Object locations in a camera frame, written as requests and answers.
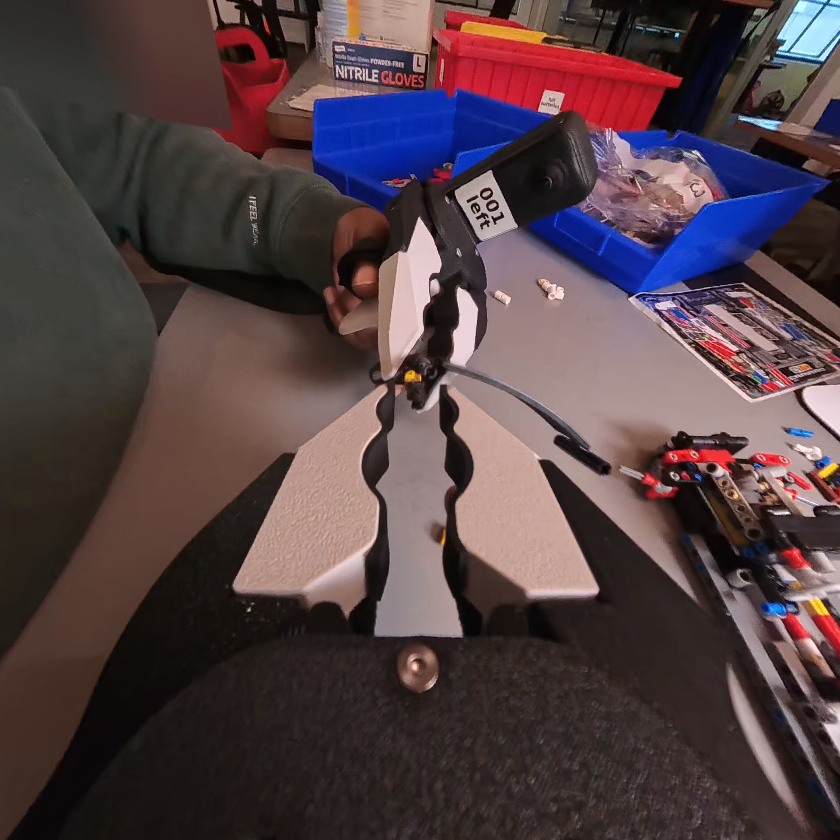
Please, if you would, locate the grey side table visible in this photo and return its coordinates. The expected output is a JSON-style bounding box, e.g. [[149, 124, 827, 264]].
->
[[266, 52, 342, 142]]

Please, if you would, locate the clear plastic bag of parts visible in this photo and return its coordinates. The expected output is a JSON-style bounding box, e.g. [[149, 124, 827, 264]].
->
[[577, 128, 731, 249]]

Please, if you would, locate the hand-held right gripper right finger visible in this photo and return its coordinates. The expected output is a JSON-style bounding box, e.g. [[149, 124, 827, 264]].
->
[[438, 386, 601, 634]]

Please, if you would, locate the nitrile gloves box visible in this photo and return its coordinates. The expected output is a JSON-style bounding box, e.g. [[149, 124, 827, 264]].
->
[[331, 38, 431, 91]]

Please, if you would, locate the yellow flat item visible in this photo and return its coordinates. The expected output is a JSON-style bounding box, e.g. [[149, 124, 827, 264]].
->
[[459, 21, 550, 46]]

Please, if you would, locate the loose lego pieces pile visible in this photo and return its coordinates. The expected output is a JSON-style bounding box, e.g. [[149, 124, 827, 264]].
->
[[384, 163, 455, 191]]

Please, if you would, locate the person's torso green sweater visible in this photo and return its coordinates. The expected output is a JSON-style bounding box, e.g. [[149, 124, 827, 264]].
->
[[0, 85, 160, 660]]

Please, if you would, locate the white round plate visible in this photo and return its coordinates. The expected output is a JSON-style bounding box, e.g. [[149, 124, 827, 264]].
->
[[801, 384, 840, 442]]

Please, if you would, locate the blue plastic bin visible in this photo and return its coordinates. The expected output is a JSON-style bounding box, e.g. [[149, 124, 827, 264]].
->
[[453, 128, 831, 295], [313, 88, 549, 212]]

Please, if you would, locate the dark lego panel assembly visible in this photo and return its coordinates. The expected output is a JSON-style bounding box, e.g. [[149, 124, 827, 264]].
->
[[369, 353, 613, 478]]

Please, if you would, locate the red plastic bin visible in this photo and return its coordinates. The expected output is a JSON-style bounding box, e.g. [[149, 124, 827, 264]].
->
[[432, 28, 683, 132], [445, 9, 527, 31]]

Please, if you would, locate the person's left forearm green sleeve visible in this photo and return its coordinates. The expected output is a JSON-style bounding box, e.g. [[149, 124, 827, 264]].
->
[[115, 110, 368, 296]]

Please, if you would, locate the person's left hand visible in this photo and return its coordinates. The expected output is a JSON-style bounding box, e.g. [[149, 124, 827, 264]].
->
[[322, 206, 392, 350]]

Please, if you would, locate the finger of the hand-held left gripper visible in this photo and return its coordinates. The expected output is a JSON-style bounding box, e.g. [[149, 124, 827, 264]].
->
[[413, 285, 490, 412], [376, 215, 454, 385]]

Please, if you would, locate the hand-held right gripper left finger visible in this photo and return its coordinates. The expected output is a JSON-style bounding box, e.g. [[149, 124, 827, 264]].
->
[[231, 386, 399, 621]]

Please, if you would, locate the lego car chassis build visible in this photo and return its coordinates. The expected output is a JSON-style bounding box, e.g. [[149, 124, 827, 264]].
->
[[620, 430, 840, 821]]

